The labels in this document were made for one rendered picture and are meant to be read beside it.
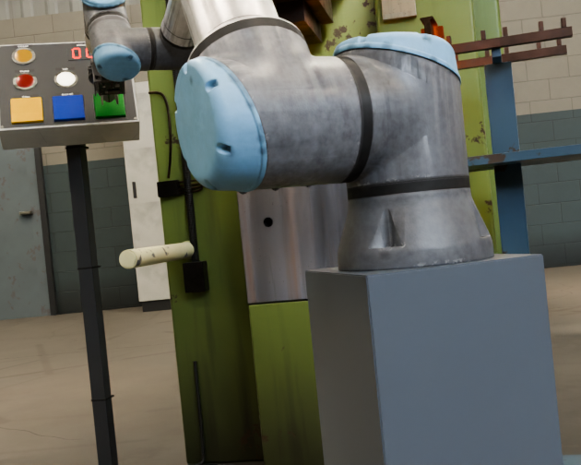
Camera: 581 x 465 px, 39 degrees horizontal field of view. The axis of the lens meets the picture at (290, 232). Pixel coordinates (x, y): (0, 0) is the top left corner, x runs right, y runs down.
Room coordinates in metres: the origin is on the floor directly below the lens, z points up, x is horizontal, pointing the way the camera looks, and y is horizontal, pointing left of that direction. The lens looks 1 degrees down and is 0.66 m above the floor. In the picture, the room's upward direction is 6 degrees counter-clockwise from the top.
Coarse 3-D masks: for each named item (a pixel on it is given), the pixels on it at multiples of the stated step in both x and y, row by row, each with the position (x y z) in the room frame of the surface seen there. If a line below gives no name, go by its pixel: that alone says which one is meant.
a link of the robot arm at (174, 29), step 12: (168, 12) 1.64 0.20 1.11; (180, 12) 1.61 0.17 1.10; (168, 24) 1.66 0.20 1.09; (180, 24) 1.64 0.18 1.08; (156, 36) 1.70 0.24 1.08; (168, 36) 1.68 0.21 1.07; (180, 36) 1.67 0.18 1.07; (156, 48) 1.70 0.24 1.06; (168, 48) 1.70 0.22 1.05; (180, 48) 1.70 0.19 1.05; (192, 48) 1.71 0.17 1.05; (156, 60) 1.71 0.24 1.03; (168, 60) 1.72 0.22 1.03; (180, 60) 1.73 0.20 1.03
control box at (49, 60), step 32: (0, 64) 2.08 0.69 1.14; (32, 64) 2.10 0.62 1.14; (64, 64) 2.11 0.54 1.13; (0, 96) 2.03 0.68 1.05; (32, 96) 2.04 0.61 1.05; (128, 96) 2.09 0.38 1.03; (0, 128) 1.98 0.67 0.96; (32, 128) 2.00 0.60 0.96; (64, 128) 2.02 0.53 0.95; (96, 128) 2.04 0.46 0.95; (128, 128) 2.07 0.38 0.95
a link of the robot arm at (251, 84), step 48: (192, 0) 0.99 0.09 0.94; (240, 0) 0.96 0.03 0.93; (240, 48) 0.90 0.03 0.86; (288, 48) 0.91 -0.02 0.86; (192, 96) 0.90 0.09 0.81; (240, 96) 0.85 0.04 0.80; (288, 96) 0.87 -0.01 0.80; (336, 96) 0.89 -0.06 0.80; (192, 144) 0.93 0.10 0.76; (240, 144) 0.86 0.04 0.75; (288, 144) 0.88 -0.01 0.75; (336, 144) 0.90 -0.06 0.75
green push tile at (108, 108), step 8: (96, 96) 2.07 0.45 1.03; (120, 96) 2.08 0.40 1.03; (96, 104) 2.05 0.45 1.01; (104, 104) 2.06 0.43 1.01; (112, 104) 2.06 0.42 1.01; (120, 104) 2.06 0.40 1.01; (96, 112) 2.04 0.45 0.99; (104, 112) 2.04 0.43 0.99; (112, 112) 2.05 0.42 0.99; (120, 112) 2.05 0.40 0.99
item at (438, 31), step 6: (420, 18) 1.65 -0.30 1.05; (426, 18) 1.65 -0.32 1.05; (432, 18) 1.65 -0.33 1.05; (426, 24) 1.65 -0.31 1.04; (432, 24) 1.68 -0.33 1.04; (426, 30) 1.65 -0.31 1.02; (432, 30) 1.67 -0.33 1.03; (438, 30) 1.72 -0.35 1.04; (438, 36) 1.72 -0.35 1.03; (444, 36) 1.72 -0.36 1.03
